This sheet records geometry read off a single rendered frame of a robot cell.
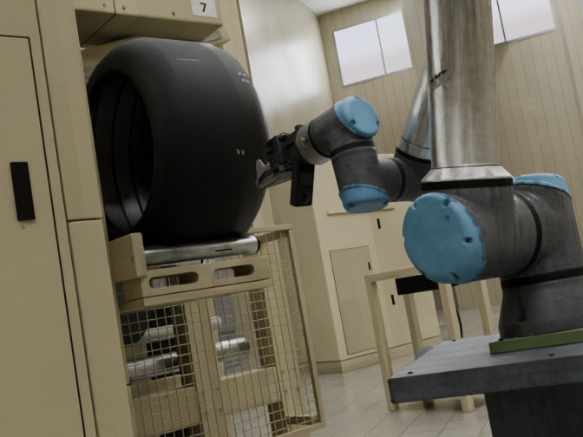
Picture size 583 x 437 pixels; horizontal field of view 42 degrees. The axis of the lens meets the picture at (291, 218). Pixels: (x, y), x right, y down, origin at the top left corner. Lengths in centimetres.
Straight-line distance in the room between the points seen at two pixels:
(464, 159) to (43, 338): 69
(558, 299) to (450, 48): 45
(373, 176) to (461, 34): 34
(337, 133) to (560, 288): 50
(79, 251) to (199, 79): 85
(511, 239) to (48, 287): 71
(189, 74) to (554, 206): 88
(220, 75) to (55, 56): 81
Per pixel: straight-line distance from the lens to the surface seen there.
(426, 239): 123
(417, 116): 149
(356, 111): 146
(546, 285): 135
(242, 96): 183
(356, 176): 143
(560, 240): 136
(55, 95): 106
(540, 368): 118
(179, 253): 177
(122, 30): 242
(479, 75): 125
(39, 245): 99
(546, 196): 136
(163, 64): 180
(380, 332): 446
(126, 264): 171
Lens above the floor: 75
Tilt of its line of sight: 6 degrees up
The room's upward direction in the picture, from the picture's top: 10 degrees counter-clockwise
